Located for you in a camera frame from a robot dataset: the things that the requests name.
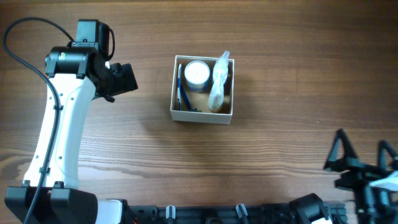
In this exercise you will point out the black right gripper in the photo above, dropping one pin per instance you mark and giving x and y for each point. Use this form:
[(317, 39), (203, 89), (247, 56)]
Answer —
[(364, 172)]

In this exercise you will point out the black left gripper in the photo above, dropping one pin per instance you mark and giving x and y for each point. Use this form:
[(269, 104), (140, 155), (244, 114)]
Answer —
[(125, 78)]

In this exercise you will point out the blue white toothbrush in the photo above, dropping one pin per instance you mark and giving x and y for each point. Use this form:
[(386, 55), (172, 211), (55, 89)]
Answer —
[(179, 70)]

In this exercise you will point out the blue disposable razor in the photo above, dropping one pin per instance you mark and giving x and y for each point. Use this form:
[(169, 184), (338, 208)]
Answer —
[(186, 100)]

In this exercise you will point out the cotton swab tub blue label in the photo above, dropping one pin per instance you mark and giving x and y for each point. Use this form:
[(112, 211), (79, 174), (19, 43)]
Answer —
[(197, 75)]

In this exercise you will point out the clear foamy liquid bottle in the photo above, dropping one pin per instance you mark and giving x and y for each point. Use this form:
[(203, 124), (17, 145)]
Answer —
[(220, 70)]

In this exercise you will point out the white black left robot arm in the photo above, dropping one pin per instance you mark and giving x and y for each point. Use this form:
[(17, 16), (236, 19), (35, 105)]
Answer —
[(75, 75)]

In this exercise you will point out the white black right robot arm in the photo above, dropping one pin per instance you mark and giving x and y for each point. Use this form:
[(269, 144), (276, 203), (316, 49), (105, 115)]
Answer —
[(372, 205)]

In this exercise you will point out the white open cardboard box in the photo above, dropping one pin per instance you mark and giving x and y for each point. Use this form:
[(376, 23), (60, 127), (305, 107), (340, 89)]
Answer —
[(199, 111)]

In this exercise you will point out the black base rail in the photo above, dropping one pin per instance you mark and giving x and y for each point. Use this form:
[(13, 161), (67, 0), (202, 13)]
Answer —
[(267, 213)]

